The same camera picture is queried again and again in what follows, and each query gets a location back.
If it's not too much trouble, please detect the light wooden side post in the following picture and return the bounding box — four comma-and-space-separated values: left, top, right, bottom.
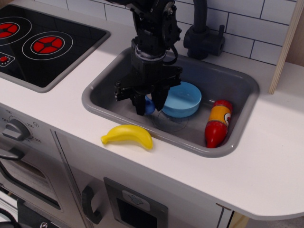
268, 0, 304, 94

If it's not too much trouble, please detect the grey oven knob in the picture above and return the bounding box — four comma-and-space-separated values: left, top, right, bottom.
2, 119, 30, 142

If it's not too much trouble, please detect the black toy stovetop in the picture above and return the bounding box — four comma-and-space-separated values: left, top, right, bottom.
0, 4, 110, 93

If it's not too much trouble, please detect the dark grey cabinet handle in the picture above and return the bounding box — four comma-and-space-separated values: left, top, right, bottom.
81, 186, 103, 225

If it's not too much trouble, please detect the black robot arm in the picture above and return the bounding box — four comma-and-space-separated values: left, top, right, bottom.
112, 0, 182, 115

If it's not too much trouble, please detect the grey oven door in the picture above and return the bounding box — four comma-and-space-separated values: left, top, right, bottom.
0, 136, 69, 228

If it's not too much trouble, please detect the dark grey toy faucet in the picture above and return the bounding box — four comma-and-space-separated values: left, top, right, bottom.
183, 0, 225, 60

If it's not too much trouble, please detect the black base plate with screw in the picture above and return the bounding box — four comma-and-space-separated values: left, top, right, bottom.
17, 199, 59, 228

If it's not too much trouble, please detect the blue handled toy spoon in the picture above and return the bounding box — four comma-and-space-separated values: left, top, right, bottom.
145, 96, 156, 115

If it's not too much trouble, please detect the yellow toy banana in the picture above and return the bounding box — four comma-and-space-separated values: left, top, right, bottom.
101, 124, 153, 150

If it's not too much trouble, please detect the grey plastic sink basin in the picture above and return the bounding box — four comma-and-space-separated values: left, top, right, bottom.
82, 48, 259, 158

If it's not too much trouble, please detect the grey dispenser panel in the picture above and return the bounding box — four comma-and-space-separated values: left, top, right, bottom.
104, 177, 168, 228

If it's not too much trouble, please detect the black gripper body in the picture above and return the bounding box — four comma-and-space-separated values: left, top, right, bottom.
115, 56, 182, 101

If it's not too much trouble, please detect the light blue plastic bowl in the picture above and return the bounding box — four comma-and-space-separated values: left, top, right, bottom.
162, 81, 202, 118

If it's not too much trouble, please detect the black braided cable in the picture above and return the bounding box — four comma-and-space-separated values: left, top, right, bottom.
0, 208, 21, 228

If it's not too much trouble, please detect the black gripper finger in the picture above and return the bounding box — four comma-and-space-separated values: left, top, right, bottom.
131, 94, 145, 116
152, 85, 170, 111

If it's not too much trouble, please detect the red toy ketchup bottle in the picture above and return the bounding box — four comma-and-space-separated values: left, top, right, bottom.
205, 100, 233, 148

